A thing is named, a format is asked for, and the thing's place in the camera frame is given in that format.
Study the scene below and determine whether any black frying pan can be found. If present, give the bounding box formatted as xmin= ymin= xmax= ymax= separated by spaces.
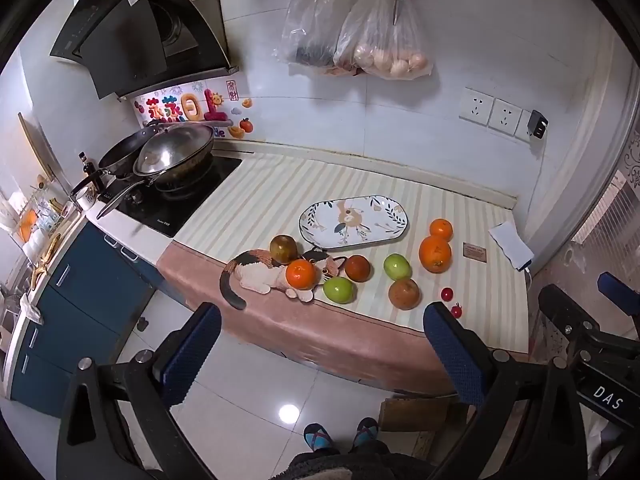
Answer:
xmin=70 ymin=127 xmax=166 ymax=197

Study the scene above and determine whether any white grille panel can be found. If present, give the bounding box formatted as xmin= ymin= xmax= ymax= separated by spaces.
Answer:
xmin=571 ymin=170 xmax=640 ymax=281

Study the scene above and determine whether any white paper sheet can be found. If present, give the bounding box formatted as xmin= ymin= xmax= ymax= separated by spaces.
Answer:
xmin=488 ymin=220 xmax=535 ymax=272

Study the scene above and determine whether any blue slipper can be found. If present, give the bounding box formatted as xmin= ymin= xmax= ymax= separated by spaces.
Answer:
xmin=303 ymin=423 xmax=336 ymax=453
xmin=351 ymin=417 xmax=379 ymax=451

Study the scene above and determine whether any green apple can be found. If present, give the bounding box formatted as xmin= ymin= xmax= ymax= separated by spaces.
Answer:
xmin=384 ymin=253 xmax=412 ymax=282
xmin=323 ymin=276 xmax=357 ymax=305

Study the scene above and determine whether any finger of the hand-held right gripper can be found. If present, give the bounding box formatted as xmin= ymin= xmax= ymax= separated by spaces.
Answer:
xmin=597 ymin=271 xmax=640 ymax=341
xmin=537 ymin=284 xmax=608 ymax=361

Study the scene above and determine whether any blue kitchen cabinet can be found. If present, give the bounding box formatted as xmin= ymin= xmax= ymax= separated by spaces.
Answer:
xmin=10 ymin=222 xmax=166 ymax=418

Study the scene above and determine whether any plastic bag of eggs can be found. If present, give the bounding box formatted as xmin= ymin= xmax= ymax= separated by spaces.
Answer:
xmin=332 ymin=0 xmax=433 ymax=81

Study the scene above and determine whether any wooden cutting board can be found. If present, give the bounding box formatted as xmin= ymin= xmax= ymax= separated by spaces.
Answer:
xmin=17 ymin=112 xmax=57 ymax=182

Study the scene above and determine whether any dark sauce bottle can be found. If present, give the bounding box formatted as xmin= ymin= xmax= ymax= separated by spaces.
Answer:
xmin=78 ymin=151 xmax=104 ymax=196

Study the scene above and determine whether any colourful wall decal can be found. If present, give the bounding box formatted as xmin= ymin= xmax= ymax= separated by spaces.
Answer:
xmin=132 ymin=79 xmax=253 ymax=139

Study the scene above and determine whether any white rag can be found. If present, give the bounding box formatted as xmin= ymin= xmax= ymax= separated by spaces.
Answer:
xmin=19 ymin=294 xmax=44 ymax=324

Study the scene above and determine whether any dark red tomato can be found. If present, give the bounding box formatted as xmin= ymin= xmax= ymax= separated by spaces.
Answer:
xmin=345 ymin=255 xmax=372 ymax=283

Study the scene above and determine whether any cardboard box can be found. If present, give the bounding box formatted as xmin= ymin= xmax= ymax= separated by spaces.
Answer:
xmin=377 ymin=396 xmax=476 ymax=433

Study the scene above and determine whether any large orange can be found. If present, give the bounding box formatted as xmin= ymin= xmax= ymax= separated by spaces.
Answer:
xmin=419 ymin=236 xmax=452 ymax=274

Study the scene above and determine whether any white wall socket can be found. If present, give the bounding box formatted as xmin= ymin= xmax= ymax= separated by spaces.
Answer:
xmin=459 ymin=87 xmax=493 ymax=127
xmin=515 ymin=110 xmax=538 ymax=142
xmin=488 ymin=98 xmax=523 ymax=135

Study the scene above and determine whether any black glass cooktop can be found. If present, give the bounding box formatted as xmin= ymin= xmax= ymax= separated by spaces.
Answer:
xmin=97 ymin=152 xmax=243 ymax=239

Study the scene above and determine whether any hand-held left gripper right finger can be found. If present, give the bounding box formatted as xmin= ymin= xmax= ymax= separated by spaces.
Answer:
xmin=422 ymin=301 xmax=588 ymax=480

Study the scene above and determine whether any plastic bag with dark contents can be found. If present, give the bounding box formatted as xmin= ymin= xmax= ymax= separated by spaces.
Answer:
xmin=274 ymin=0 xmax=361 ymax=68

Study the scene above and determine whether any black charger plug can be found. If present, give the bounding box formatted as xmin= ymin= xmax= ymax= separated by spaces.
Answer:
xmin=527 ymin=109 xmax=550 ymax=140

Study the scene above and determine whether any brown tomato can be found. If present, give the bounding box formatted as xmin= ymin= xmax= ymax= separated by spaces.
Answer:
xmin=388 ymin=278 xmax=421 ymax=310

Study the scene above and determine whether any steel wok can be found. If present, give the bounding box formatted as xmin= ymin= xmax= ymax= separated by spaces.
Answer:
xmin=96 ymin=124 xmax=216 ymax=219

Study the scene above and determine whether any person's dark clothing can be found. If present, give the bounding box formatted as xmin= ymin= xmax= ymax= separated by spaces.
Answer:
xmin=290 ymin=440 xmax=436 ymax=480

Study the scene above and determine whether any oval floral ceramic plate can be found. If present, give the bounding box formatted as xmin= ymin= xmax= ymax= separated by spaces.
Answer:
xmin=299 ymin=196 xmax=409 ymax=251

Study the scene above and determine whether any green-brown tomato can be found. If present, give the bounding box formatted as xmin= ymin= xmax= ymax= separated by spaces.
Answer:
xmin=270 ymin=234 xmax=300 ymax=266

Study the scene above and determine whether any black range hood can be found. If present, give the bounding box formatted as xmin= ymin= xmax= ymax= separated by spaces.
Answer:
xmin=50 ymin=0 xmax=239 ymax=101

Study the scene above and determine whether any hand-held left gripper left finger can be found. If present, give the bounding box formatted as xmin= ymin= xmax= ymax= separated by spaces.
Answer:
xmin=56 ymin=302 xmax=223 ymax=480

